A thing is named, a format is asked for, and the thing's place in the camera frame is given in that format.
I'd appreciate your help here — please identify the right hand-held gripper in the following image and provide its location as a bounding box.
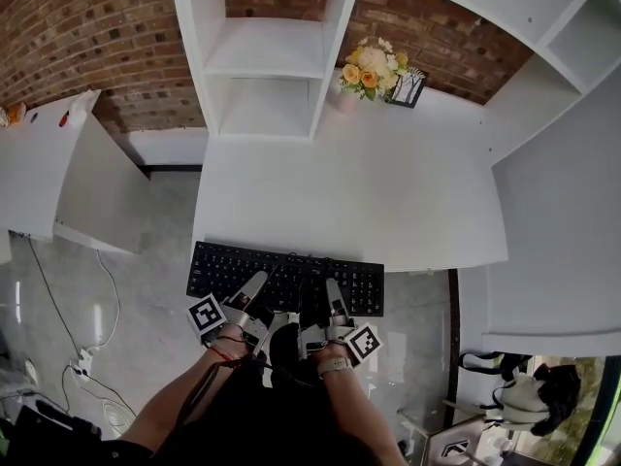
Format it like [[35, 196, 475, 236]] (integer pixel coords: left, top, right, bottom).
[[296, 278, 384, 368]]

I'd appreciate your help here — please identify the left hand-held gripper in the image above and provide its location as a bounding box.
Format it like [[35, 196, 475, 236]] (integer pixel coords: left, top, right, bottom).
[[187, 270, 276, 356]]

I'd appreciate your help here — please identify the black keyboard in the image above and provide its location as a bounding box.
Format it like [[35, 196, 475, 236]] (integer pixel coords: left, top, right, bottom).
[[186, 240, 386, 318]]

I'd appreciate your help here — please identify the person's left forearm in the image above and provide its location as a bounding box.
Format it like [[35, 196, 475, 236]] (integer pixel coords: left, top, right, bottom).
[[118, 349, 244, 450]]

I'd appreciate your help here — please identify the person's right forearm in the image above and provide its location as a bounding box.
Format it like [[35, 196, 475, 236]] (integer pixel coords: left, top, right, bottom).
[[319, 369, 409, 466]]

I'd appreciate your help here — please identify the person's left hand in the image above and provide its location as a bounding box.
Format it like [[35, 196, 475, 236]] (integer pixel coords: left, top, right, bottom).
[[212, 323, 253, 356]]

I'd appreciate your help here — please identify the person's right hand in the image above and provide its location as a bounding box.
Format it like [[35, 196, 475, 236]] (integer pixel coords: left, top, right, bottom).
[[310, 342, 348, 363]]

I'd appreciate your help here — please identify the person's white shoe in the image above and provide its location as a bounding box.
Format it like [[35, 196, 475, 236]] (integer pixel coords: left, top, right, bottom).
[[274, 311, 302, 332]]

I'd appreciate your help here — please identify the beige wrist watch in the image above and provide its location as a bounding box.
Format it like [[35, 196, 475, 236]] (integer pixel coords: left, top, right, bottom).
[[317, 355, 354, 381]]

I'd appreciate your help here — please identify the person's black clothing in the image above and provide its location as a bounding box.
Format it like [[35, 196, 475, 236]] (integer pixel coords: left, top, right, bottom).
[[96, 322, 389, 466]]

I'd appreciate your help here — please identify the white low plinth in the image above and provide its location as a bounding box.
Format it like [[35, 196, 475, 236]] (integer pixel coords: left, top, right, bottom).
[[120, 126, 210, 167]]

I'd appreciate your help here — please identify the wooden chair with brown seat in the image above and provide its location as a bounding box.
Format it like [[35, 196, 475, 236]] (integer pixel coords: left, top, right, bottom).
[[397, 398, 515, 466]]

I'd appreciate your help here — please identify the white power strip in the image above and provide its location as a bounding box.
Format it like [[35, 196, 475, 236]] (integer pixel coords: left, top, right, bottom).
[[72, 347, 96, 373]]

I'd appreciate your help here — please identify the pale pink vase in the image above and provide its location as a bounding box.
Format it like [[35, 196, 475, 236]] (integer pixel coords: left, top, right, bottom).
[[337, 89, 363, 116]]

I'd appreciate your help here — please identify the yellow flower bouquet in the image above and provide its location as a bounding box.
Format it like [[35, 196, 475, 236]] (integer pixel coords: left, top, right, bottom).
[[338, 36, 411, 102]]

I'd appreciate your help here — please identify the black cloth bundle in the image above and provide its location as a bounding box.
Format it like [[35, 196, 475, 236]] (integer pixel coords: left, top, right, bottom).
[[531, 362, 583, 436]]

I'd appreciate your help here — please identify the white hutch shelf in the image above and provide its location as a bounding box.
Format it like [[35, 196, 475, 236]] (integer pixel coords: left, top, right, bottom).
[[169, 0, 621, 164]]

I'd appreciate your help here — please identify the white side desk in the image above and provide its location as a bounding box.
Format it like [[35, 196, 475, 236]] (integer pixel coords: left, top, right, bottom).
[[0, 89, 151, 256]]

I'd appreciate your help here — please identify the white paper sheet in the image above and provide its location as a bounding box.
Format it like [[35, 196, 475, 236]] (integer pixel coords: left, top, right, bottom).
[[67, 89, 102, 116]]

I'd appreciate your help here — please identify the black framed window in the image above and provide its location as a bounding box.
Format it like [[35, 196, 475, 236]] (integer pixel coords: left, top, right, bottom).
[[526, 354, 621, 466]]

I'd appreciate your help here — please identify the black shoulder strap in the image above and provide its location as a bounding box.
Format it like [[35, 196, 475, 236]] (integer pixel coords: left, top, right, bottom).
[[181, 361, 229, 426]]

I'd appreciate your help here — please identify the white power cable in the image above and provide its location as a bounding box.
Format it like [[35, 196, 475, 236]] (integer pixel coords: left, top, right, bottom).
[[94, 248, 122, 349]]

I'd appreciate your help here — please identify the looped black floor cable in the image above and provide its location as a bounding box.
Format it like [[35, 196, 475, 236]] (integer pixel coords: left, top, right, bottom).
[[61, 364, 140, 421]]

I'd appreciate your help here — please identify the long black floor cable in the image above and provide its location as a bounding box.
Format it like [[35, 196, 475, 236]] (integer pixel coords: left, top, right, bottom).
[[26, 238, 83, 358]]

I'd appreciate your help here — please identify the white bag with black straps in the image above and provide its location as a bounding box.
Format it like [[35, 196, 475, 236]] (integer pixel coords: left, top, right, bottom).
[[458, 350, 549, 429]]

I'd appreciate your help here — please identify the black picture frame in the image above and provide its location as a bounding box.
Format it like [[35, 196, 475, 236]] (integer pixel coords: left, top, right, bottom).
[[385, 65, 428, 111]]

